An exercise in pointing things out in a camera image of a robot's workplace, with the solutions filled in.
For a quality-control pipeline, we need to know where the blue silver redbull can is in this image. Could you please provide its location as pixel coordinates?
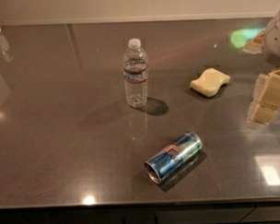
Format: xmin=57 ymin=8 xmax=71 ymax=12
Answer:
xmin=145 ymin=131 xmax=203 ymax=184

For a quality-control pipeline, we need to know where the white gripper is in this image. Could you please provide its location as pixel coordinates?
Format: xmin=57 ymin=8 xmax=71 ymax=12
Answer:
xmin=247 ymin=9 xmax=280 ymax=124

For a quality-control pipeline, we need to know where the yellow sponge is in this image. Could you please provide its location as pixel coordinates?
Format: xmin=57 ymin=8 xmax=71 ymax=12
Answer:
xmin=190 ymin=68 xmax=231 ymax=98

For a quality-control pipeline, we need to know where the clear plastic water bottle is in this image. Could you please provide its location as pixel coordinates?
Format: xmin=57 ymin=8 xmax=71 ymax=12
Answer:
xmin=122 ymin=39 xmax=148 ymax=109

